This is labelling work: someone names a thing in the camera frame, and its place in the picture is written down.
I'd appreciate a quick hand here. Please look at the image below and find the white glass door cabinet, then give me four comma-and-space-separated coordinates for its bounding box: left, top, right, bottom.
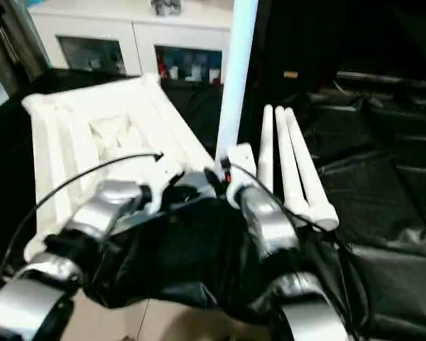
28, 0, 234, 85

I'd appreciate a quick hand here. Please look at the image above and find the metal framed glass door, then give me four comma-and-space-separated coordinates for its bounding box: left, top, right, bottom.
0, 0, 47, 107

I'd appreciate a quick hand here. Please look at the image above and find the white plastic table leg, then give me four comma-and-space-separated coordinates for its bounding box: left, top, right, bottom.
257, 104, 276, 193
275, 105, 312, 216
283, 107, 340, 231
214, 0, 260, 171

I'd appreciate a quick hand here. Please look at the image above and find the black mat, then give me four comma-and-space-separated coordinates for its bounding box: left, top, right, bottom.
0, 67, 426, 341

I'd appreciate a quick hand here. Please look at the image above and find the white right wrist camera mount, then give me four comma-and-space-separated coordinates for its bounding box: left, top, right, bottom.
225, 143, 258, 209

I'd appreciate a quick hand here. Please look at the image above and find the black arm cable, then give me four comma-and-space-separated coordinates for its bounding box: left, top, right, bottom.
219, 158, 373, 341
0, 151, 164, 285

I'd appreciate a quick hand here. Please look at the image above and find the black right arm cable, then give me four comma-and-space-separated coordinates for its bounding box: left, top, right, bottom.
219, 158, 373, 341

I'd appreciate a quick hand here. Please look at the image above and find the long dark rod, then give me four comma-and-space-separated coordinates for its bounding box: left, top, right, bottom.
335, 70, 426, 86

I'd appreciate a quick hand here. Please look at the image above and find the white plastic table top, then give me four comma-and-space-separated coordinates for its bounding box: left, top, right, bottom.
21, 72, 221, 266

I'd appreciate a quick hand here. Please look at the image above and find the blue white patterned jar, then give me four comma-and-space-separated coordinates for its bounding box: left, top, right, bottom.
151, 0, 184, 17

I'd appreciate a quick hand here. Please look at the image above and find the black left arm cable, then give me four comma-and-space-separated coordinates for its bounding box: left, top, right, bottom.
0, 151, 164, 285

